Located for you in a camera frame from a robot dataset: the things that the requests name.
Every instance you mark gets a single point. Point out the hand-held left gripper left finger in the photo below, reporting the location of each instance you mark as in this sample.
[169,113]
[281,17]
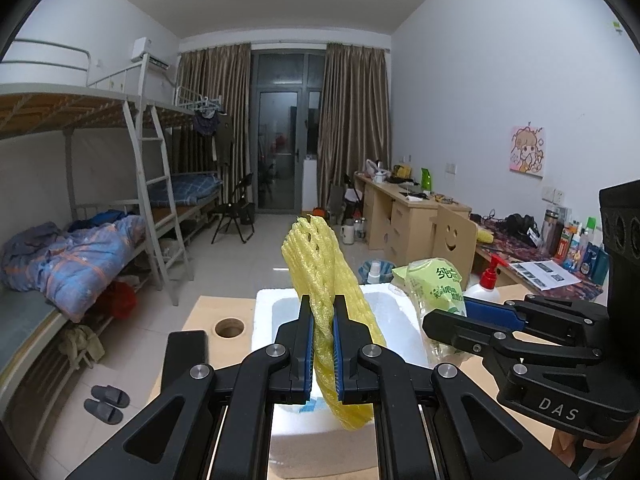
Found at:
[307,355]

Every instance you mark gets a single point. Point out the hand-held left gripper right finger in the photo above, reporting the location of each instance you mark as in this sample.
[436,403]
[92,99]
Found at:
[340,355]

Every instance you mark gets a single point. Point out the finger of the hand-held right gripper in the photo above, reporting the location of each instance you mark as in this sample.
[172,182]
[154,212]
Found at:
[460,330]
[490,310]

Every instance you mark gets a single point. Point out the green tissue packet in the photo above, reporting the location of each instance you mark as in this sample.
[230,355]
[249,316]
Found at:
[440,285]

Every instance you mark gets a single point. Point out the white foam box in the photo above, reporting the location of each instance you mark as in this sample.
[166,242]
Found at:
[385,310]

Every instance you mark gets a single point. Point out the yellow foam net sleeve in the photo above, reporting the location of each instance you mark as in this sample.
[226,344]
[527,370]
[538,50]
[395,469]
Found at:
[325,280]

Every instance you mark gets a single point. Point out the person's right hand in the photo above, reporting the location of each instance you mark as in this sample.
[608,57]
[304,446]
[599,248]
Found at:
[627,435]

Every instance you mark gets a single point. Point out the white lotion pump bottle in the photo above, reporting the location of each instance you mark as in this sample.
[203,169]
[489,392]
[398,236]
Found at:
[487,290]

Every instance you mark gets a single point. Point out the group of toiletry bottles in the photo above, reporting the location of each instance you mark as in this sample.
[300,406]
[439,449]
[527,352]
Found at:
[585,255]

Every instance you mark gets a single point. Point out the dark patterned desk mat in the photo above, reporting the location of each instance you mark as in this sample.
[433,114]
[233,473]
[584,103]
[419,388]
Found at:
[505,250]

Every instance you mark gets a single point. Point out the printed paper sheet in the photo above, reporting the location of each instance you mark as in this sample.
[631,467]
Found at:
[545,272]

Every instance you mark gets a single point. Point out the yellow cloth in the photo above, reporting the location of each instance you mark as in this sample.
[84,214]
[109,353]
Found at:
[485,235]

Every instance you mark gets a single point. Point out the dark thermos flask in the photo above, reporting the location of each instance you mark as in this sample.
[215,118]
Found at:
[550,232]

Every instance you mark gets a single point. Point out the wooden smiley chair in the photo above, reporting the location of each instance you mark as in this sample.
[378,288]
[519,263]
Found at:
[452,240]

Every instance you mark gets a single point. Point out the blue waste bin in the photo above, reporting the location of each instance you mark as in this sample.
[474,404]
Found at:
[389,267]

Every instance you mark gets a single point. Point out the white floor flask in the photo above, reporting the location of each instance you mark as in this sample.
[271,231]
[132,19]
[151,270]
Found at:
[348,234]

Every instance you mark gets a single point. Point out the black phone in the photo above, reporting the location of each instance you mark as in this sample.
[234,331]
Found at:
[182,355]

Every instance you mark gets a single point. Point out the light wooden desk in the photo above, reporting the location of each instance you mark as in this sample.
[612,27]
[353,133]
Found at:
[400,215]

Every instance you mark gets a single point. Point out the green bottle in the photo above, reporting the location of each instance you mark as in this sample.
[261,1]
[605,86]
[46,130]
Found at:
[426,180]

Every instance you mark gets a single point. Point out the yellow black box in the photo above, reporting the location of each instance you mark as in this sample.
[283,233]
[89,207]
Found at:
[402,174]

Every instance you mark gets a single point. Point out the white kettle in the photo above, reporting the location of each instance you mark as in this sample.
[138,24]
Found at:
[381,176]

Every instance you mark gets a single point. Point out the black folding chair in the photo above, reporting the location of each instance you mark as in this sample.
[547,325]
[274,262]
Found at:
[242,190]

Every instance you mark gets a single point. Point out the red bag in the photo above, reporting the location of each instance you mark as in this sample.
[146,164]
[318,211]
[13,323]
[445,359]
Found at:
[117,300]

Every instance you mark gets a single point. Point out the dark slipper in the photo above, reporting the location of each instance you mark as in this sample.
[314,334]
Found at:
[102,411]
[111,396]

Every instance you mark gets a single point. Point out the blue checked bedsheet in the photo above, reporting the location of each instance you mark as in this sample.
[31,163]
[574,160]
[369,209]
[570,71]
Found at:
[190,187]

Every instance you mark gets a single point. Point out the beige cloth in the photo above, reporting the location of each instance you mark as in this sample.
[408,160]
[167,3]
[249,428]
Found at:
[80,345]

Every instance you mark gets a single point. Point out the glass balcony door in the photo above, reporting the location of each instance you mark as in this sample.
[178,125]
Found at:
[280,125]

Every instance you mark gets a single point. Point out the dark hanging clothes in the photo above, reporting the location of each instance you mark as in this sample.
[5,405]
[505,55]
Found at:
[222,135]

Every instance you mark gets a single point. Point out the blue patterned quilt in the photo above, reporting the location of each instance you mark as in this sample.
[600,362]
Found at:
[90,255]

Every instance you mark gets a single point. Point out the brown curtain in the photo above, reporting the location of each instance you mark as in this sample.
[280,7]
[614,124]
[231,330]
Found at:
[220,90]
[355,110]

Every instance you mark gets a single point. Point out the white air conditioner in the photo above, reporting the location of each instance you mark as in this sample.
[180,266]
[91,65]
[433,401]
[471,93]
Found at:
[150,57]

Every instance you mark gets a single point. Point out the metal bunk bed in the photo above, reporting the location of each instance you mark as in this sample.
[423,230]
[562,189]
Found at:
[50,110]

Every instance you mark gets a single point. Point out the white wall socket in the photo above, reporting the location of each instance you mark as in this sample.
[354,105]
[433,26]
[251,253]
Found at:
[553,195]

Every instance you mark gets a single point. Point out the cartoon wall poster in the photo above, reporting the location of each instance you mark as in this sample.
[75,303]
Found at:
[527,152]

